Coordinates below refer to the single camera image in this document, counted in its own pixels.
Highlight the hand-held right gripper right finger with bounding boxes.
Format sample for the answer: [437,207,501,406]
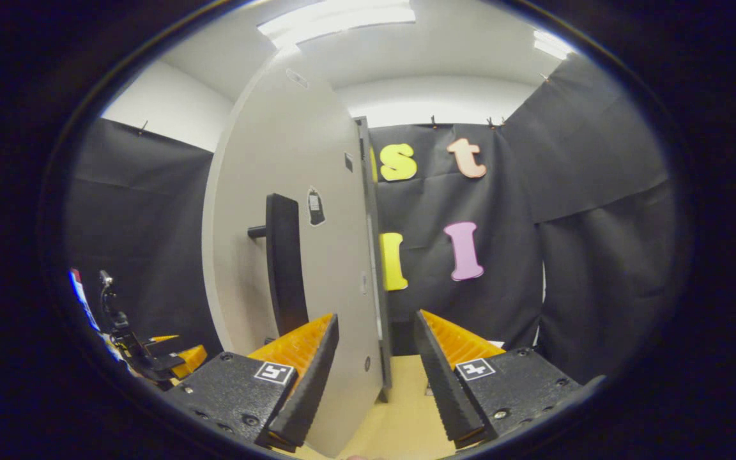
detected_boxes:
[414,310,583,450]

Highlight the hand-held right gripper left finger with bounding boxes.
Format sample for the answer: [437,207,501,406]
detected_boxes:
[164,313,341,454]

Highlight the black cabinet door handle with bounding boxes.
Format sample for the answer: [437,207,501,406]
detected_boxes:
[248,194,310,337]

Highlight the beige cabinet door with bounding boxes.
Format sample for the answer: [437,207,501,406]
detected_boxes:
[202,48,387,458]

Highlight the blue and white panel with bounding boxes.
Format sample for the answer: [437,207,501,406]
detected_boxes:
[69,268,100,333]

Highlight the black backdrop cloth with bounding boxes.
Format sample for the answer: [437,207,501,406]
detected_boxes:
[65,54,685,384]

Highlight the small ceiling light panel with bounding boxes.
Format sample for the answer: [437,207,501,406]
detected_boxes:
[532,31,576,61]

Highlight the large ceiling light panel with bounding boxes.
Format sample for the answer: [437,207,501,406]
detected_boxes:
[257,0,417,49]

